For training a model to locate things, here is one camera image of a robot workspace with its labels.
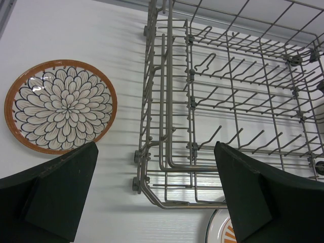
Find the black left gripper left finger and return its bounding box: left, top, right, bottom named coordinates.
left=1, top=142, right=99, bottom=242

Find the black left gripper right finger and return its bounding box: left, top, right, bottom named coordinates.
left=214, top=142, right=323, bottom=242

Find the floral plate with orange rim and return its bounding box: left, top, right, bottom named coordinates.
left=4, top=59, right=117, bottom=154

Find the white plate with orange sunburst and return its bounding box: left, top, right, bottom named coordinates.
left=205, top=209, right=237, bottom=243

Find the grey wire dish rack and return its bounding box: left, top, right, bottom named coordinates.
left=132, top=1, right=323, bottom=209

